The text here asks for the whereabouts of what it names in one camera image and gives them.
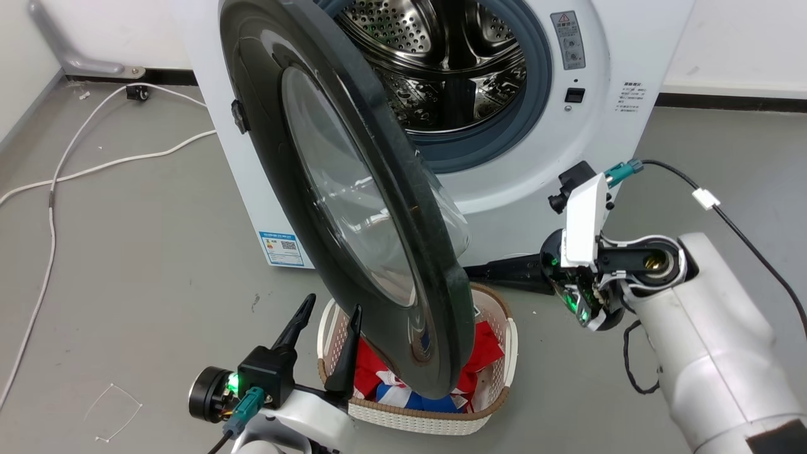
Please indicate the stainless steel washer drum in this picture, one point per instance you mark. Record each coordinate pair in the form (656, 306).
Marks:
(441, 57)

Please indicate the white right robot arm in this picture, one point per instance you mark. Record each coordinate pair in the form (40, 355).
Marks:
(712, 340)

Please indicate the grey rubber door gasket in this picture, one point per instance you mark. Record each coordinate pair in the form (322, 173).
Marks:
(536, 94)

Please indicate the blue energy label sticker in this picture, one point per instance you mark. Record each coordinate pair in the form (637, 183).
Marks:
(282, 248)

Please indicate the small black floor fitting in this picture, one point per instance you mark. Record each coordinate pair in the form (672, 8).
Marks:
(137, 93)

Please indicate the white woven laundry basket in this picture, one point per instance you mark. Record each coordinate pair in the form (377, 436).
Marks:
(492, 403)

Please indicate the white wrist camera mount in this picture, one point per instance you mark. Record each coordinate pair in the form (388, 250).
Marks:
(583, 217)

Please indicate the red and blue clothing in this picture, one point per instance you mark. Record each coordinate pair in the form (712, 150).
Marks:
(485, 350)

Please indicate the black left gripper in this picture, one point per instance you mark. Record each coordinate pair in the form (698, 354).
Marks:
(268, 372)

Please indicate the grey warning label sticker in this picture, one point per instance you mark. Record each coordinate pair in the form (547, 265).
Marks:
(568, 39)

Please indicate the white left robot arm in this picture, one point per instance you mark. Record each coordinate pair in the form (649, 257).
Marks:
(309, 419)

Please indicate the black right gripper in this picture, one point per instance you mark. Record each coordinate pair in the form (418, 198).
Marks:
(577, 287)

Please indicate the grey bent wall pipe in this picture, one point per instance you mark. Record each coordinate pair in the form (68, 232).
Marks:
(63, 50)

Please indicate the black round washing machine door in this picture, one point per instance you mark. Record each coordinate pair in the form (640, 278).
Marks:
(391, 208)

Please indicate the white front-load washing machine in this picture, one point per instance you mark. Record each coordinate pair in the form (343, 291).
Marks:
(555, 157)

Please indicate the printed text label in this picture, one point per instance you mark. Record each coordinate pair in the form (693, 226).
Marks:
(630, 98)

